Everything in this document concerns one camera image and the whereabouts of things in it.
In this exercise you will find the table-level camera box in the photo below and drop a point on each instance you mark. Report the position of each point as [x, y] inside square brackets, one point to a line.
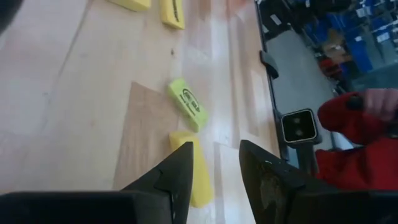
[298, 126]

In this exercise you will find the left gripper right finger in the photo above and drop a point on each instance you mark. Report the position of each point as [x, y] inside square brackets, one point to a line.
[295, 205]

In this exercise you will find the person's hand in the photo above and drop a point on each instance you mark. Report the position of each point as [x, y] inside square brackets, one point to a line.
[382, 104]

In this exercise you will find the black table frame rail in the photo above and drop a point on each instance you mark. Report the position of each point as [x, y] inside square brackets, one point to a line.
[275, 102]

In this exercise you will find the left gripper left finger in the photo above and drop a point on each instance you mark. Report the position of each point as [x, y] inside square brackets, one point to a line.
[124, 208]

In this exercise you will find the person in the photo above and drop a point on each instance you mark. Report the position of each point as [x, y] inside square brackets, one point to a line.
[351, 161]

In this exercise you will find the black table clamp foot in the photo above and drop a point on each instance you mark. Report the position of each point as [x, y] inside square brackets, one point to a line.
[270, 65]

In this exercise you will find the blue storage bin shelving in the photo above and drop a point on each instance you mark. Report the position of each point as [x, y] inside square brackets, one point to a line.
[360, 53]

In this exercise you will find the lime green printed eraser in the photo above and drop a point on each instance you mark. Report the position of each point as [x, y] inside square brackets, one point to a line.
[186, 104]

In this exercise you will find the yellow rectangular eraser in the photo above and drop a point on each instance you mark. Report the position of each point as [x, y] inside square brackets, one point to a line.
[203, 186]
[133, 4]
[169, 15]

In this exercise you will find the black floor case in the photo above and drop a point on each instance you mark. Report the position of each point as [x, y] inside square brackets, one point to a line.
[280, 15]

